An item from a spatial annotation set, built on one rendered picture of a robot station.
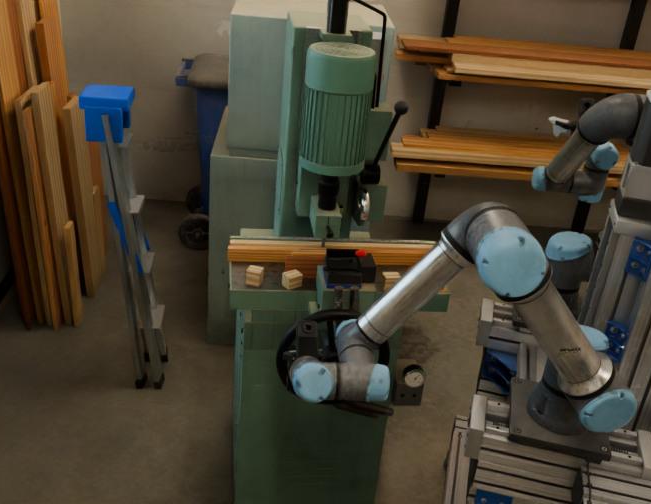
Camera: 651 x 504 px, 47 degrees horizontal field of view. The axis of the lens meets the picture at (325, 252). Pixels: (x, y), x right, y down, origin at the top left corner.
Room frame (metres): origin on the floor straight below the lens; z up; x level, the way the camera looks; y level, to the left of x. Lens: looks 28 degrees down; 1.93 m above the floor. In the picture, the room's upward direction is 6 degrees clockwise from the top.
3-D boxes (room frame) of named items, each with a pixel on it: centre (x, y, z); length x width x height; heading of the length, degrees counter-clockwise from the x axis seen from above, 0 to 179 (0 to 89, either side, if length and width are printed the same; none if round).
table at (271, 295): (1.80, -0.05, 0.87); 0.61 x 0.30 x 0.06; 99
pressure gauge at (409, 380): (1.74, -0.28, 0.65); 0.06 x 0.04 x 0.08; 99
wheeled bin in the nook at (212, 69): (3.80, 0.51, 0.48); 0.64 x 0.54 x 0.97; 97
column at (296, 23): (2.19, 0.06, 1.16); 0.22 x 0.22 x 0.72; 9
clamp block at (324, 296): (1.72, -0.06, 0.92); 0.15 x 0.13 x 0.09; 99
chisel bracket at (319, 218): (1.92, 0.01, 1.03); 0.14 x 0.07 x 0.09; 9
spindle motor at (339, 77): (1.90, 0.01, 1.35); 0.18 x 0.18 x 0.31
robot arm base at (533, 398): (1.43, -0.59, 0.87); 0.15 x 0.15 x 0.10
